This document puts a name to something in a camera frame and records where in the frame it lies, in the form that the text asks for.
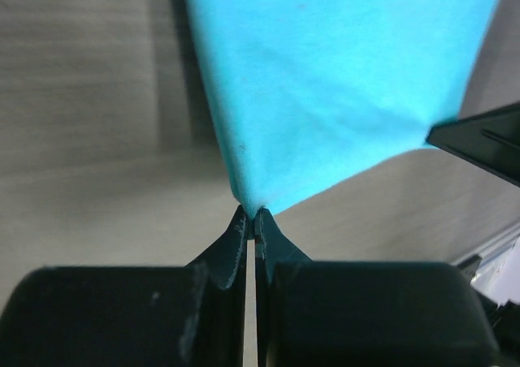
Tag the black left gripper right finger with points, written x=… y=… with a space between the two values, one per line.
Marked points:
x=363 y=313

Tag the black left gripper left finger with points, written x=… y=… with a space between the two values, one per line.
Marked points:
x=191 y=315

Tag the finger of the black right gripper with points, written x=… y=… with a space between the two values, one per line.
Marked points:
x=489 y=141

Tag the light blue t shirt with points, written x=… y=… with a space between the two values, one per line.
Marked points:
x=304 y=94

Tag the aluminium frame rail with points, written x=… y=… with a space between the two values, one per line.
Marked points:
x=492 y=247

